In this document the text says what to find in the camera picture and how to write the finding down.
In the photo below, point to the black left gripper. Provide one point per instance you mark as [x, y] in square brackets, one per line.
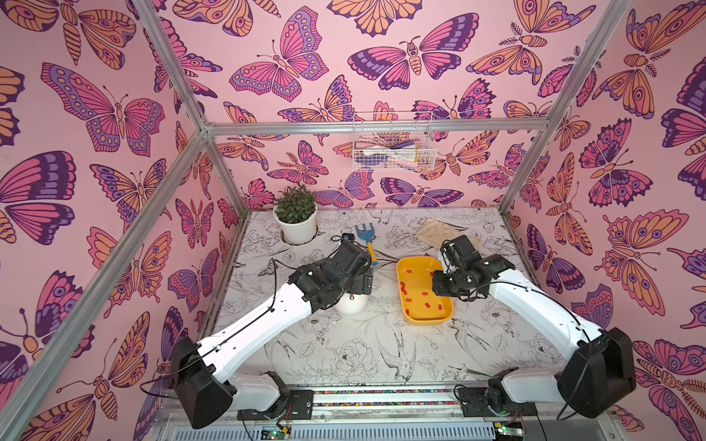
[358, 287]

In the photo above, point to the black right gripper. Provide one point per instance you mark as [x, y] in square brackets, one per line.
[441, 284]

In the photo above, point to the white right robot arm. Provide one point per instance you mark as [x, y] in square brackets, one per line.
[598, 367]

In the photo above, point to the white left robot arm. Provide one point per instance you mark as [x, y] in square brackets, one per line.
[205, 373]

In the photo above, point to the white dome with screws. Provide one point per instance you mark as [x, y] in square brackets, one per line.
[351, 304]

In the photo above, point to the blue yellow garden rake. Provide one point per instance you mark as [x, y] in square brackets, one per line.
[366, 233]

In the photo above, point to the cream fabric work glove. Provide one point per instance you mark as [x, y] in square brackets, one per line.
[434, 232]

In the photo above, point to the yellow plastic tray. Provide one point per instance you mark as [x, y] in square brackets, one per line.
[420, 305]

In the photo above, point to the green plant in white pot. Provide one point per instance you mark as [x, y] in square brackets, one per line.
[296, 212]

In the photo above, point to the white wire wall basket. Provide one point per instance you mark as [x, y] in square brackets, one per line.
[393, 145]

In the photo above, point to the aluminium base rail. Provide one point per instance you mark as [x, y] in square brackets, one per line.
[446, 402]

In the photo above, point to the aluminium frame corner post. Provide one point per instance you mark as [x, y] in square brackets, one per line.
[154, 28]

